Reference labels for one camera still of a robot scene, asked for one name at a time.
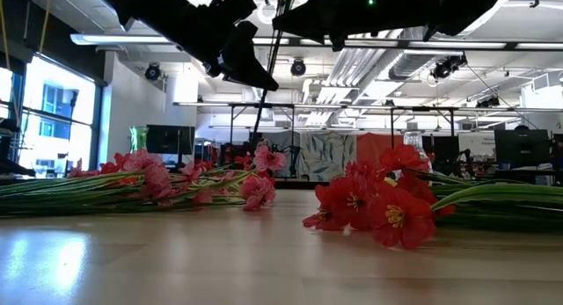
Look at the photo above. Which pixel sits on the white sign board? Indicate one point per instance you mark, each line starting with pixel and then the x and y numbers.
pixel 477 142

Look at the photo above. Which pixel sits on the white ceiling light strip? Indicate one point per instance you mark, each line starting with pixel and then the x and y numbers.
pixel 119 39

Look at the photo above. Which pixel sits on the long ceiling light bar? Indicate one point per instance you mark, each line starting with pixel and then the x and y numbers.
pixel 462 45

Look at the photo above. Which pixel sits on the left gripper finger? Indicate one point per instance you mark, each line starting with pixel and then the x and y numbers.
pixel 242 59

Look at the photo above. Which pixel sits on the leaf print cloth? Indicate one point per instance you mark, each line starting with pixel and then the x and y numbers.
pixel 327 155

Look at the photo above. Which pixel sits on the yellow artificial tulip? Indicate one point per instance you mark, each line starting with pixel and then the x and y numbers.
pixel 390 182

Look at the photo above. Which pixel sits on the grey cloth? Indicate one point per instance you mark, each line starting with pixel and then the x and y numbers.
pixel 281 138

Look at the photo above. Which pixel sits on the black round ceiling spotlight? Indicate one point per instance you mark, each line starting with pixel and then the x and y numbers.
pixel 152 72
pixel 297 67

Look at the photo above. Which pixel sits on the black ceiling camera cluster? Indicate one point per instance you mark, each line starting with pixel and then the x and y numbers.
pixel 488 103
pixel 446 67

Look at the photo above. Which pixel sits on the orange cloth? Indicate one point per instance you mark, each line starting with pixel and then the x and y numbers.
pixel 369 147

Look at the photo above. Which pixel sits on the black monitor screen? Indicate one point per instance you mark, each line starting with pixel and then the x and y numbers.
pixel 171 140
pixel 521 147
pixel 446 149

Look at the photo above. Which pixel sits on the black background rig frame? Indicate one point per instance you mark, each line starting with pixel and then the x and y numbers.
pixel 264 105

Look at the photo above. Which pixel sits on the large bright window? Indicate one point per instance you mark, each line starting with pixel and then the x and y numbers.
pixel 57 133

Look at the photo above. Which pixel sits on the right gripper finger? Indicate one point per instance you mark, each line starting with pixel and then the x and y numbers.
pixel 312 21

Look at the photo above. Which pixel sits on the dark background desk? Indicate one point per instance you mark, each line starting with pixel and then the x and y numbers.
pixel 528 175

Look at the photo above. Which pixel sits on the silver air duct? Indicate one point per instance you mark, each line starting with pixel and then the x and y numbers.
pixel 409 63

